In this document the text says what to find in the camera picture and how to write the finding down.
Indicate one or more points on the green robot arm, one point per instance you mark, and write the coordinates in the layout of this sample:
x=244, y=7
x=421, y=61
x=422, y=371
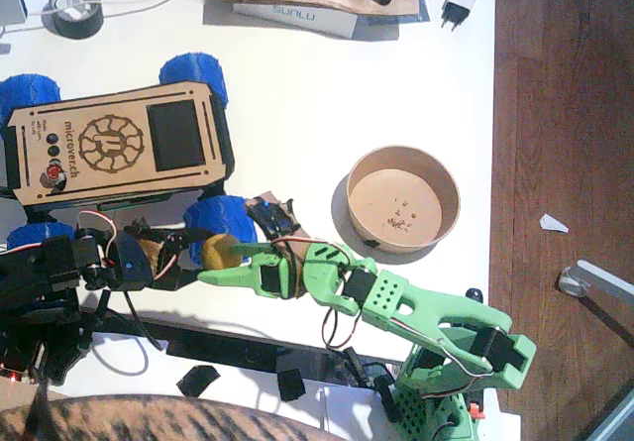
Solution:
x=446, y=312

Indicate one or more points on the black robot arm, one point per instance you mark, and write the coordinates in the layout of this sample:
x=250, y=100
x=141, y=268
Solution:
x=34, y=272

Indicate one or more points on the beige paper bowl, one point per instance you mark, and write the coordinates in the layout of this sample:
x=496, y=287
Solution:
x=396, y=203

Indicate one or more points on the black table clamp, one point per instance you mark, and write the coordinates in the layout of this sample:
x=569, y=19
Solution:
x=355, y=366
x=96, y=322
x=389, y=396

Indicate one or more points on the black flat bar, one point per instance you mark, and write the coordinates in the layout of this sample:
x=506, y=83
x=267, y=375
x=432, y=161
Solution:
x=223, y=349

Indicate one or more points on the wooden rover with blue wheels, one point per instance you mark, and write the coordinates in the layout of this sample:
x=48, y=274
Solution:
x=178, y=136

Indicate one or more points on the black tape piece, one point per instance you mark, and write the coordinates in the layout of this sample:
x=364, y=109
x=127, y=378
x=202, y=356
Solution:
x=198, y=380

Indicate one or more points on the brown striped fabric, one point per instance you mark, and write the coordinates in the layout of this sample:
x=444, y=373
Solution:
x=148, y=421

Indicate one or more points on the white SUNLU box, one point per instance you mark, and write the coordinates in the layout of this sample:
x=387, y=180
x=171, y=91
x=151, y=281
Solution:
x=322, y=22

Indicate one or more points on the small grey block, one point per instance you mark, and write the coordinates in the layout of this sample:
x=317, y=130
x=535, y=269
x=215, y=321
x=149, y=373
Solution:
x=4, y=48

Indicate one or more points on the white charger plug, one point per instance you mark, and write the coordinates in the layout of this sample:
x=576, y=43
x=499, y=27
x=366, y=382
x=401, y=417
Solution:
x=74, y=7

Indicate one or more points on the white paper scrap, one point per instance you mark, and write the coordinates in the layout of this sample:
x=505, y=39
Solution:
x=552, y=223

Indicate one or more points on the clear round caster cup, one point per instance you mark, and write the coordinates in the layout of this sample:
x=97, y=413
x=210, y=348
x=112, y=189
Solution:
x=568, y=282

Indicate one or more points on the grey metal leg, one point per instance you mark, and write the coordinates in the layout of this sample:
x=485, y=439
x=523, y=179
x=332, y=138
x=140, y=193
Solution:
x=604, y=277

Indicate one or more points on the wrist camera with cardboard mount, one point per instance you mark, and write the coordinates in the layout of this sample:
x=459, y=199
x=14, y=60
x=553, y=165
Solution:
x=148, y=253
x=270, y=218

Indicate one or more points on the grey black duct tape roll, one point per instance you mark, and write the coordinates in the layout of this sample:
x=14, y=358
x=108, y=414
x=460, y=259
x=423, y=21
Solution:
x=79, y=27

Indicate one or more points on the grey metal frame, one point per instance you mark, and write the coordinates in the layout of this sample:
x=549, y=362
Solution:
x=619, y=413

